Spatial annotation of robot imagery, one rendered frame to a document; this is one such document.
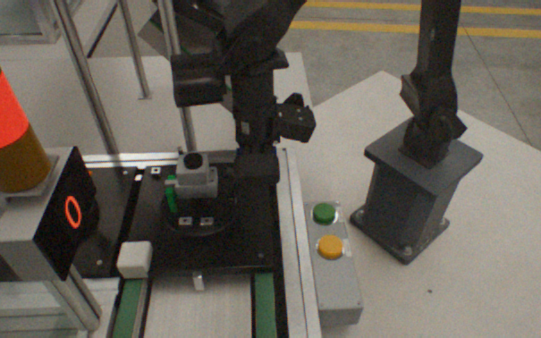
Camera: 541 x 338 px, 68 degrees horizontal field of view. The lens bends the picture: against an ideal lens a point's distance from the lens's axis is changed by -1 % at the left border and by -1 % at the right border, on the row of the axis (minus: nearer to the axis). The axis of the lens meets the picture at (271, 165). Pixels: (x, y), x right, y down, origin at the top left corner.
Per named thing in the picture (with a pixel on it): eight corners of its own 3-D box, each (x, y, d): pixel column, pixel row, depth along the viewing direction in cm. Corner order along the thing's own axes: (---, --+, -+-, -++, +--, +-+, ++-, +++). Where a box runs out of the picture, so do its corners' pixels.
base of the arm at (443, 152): (451, 152, 69) (462, 124, 65) (429, 170, 66) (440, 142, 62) (417, 132, 73) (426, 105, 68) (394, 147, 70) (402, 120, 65)
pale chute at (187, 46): (257, 93, 94) (271, 82, 92) (249, 129, 85) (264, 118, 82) (159, 4, 82) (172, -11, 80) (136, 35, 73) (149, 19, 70)
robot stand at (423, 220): (449, 226, 82) (485, 154, 68) (406, 266, 76) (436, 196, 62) (392, 186, 90) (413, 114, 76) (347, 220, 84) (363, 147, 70)
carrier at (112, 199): (139, 173, 81) (123, 122, 72) (113, 280, 64) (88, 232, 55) (18, 177, 80) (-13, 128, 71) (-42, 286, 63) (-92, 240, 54)
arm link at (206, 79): (257, 0, 50) (161, 9, 49) (268, 29, 44) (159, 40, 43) (261, 79, 58) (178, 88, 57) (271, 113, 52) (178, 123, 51)
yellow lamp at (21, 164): (58, 154, 39) (38, 113, 36) (40, 192, 35) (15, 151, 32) (6, 156, 39) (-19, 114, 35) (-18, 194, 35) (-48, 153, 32)
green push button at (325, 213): (333, 208, 74) (333, 201, 73) (336, 226, 71) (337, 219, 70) (310, 209, 74) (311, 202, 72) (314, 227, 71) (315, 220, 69)
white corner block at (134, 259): (156, 254, 67) (150, 240, 64) (151, 278, 64) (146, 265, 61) (127, 255, 67) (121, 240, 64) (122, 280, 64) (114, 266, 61)
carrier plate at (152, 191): (266, 167, 82) (266, 160, 80) (274, 273, 65) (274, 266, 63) (147, 172, 81) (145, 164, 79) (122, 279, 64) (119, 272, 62)
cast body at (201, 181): (218, 178, 69) (214, 147, 64) (216, 198, 66) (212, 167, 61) (168, 180, 69) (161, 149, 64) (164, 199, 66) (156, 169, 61)
